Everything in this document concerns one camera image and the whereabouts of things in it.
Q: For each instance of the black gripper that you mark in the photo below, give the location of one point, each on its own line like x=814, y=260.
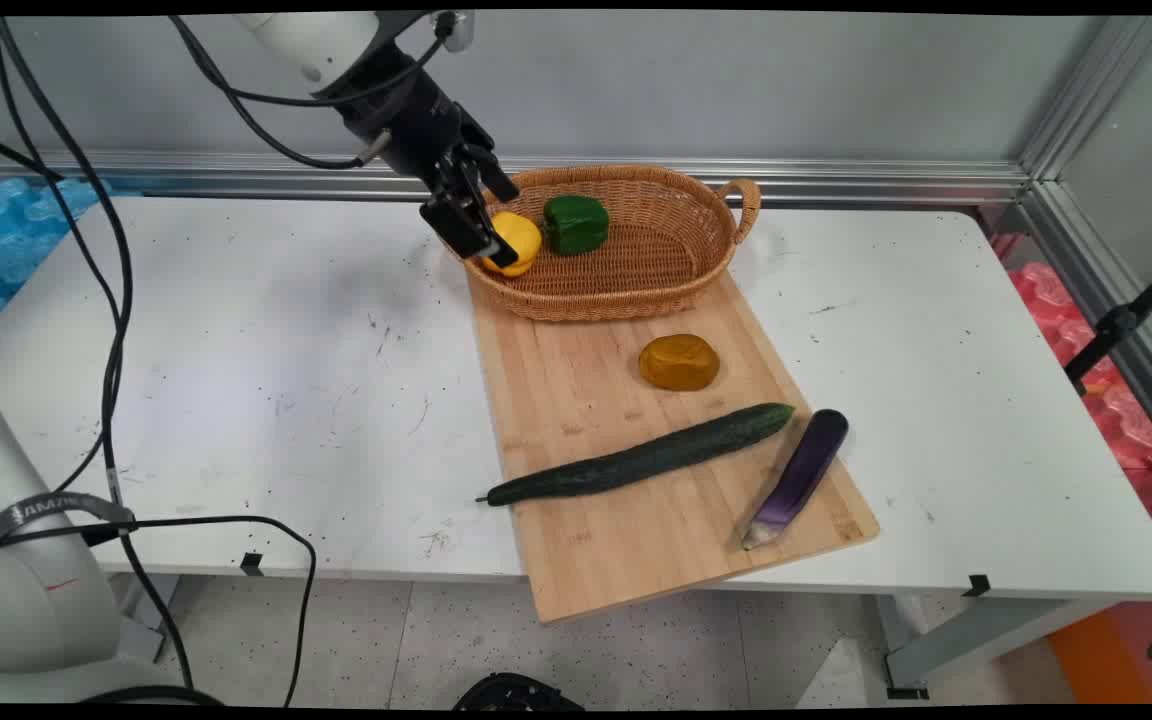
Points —
x=414, y=115

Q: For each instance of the yellow bell pepper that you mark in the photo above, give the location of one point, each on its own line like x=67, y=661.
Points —
x=522, y=240

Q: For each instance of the brown potato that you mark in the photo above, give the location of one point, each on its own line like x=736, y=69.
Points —
x=679, y=362

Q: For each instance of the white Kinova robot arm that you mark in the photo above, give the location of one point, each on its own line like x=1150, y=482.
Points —
x=31, y=600

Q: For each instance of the green bell pepper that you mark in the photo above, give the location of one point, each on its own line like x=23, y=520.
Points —
x=576, y=224

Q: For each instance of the woven wicker basket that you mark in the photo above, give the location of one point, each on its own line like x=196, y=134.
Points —
x=626, y=275

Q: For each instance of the long green cucumber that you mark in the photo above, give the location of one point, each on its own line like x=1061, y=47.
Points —
x=636, y=460

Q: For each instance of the bamboo cutting board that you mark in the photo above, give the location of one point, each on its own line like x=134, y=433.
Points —
x=626, y=500

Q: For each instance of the purple eggplant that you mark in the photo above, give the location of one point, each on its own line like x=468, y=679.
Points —
x=801, y=470

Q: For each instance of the blue bubble mat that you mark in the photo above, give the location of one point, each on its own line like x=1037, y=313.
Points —
x=11, y=240

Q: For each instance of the round black floor object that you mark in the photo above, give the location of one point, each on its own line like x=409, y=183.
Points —
x=516, y=692

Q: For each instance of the black tripod stand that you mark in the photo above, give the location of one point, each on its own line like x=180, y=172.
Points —
x=1121, y=322

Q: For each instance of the grey table leg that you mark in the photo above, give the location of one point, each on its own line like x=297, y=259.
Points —
x=976, y=640

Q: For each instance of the pink bubble mat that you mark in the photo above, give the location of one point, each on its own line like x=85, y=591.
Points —
x=1116, y=400

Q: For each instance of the orange floor panel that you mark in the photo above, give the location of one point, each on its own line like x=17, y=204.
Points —
x=1101, y=660

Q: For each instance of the horizontal aluminium frame rail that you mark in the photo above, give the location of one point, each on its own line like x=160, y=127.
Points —
x=836, y=180

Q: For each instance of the slanted aluminium frame rail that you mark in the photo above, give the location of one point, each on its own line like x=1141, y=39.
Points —
x=1106, y=200

